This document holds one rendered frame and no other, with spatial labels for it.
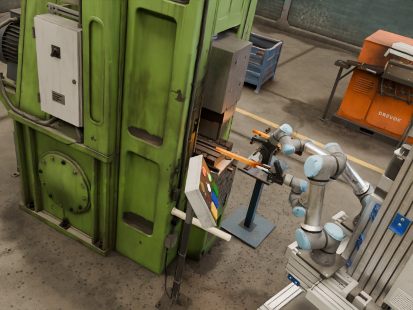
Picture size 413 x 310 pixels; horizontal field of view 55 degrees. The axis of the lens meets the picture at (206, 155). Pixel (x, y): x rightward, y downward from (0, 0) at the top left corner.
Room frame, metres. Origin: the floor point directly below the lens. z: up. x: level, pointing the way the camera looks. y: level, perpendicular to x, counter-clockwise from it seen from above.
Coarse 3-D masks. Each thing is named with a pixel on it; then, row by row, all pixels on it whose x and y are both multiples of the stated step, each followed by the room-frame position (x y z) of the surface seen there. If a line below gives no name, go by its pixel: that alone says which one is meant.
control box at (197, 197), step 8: (192, 160) 1.95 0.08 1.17; (200, 160) 1.92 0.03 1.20; (192, 168) 1.86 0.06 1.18; (200, 168) 1.84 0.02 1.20; (192, 176) 1.78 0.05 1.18; (200, 176) 1.77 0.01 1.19; (192, 184) 1.70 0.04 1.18; (200, 184) 1.71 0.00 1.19; (208, 184) 1.84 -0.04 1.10; (184, 192) 1.65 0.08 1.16; (192, 192) 1.64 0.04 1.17; (200, 192) 1.65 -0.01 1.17; (208, 192) 1.78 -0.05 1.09; (192, 200) 1.64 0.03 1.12; (200, 200) 1.65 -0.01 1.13; (192, 208) 1.65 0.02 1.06; (200, 208) 1.65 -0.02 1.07; (208, 208) 1.66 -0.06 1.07; (200, 216) 1.65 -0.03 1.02; (208, 216) 1.65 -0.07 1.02; (208, 224) 1.65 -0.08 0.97; (216, 224) 1.66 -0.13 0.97
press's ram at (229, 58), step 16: (224, 48) 2.28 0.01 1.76; (240, 48) 2.34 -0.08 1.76; (224, 64) 2.24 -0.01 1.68; (240, 64) 2.37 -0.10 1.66; (208, 80) 2.27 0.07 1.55; (224, 80) 2.23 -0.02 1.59; (240, 80) 2.43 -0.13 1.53; (208, 96) 2.27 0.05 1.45; (224, 96) 2.23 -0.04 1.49; (240, 96) 2.50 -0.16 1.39
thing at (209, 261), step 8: (216, 240) 2.51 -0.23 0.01; (224, 240) 2.54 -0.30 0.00; (216, 248) 2.42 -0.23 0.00; (224, 248) 2.44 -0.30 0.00; (208, 256) 2.32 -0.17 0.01; (216, 256) 2.33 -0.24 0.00; (192, 264) 2.20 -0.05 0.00; (200, 264) 2.21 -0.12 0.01; (208, 264) 2.23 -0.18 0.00; (200, 272) 2.14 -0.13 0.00
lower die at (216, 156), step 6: (198, 138) 2.51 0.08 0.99; (204, 138) 2.53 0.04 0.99; (198, 144) 2.43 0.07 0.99; (210, 144) 2.45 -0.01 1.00; (216, 144) 2.48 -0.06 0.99; (198, 150) 2.37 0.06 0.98; (204, 150) 2.37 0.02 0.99; (210, 150) 2.39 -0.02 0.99; (216, 150) 2.39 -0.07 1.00; (192, 156) 2.34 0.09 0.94; (204, 156) 2.31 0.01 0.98; (210, 156) 2.32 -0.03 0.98; (216, 156) 2.32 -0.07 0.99; (222, 156) 2.40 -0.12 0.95; (210, 162) 2.28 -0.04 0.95; (216, 162) 2.31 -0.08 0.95
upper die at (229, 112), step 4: (236, 104) 2.45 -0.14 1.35; (204, 108) 2.33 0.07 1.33; (232, 108) 2.40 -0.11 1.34; (204, 112) 2.33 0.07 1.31; (208, 112) 2.31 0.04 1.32; (212, 112) 2.30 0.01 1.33; (224, 112) 2.27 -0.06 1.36; (228, 112) 2.33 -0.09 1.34; (232, 112) 2.41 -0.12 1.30; (204, 116) 2.32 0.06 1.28; (208, 116) 2.31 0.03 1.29; (212, 116) 2.30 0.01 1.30; (216, 116) 2.29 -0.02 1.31; (220, 116) 2.28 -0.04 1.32; (224, 116) 2.29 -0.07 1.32; (228, 116) 2.35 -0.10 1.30; (212, 120) 2.30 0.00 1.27; (216, 120) 2.29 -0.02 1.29; (220, 120) 2.28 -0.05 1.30; (224, 120) 2.30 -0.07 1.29
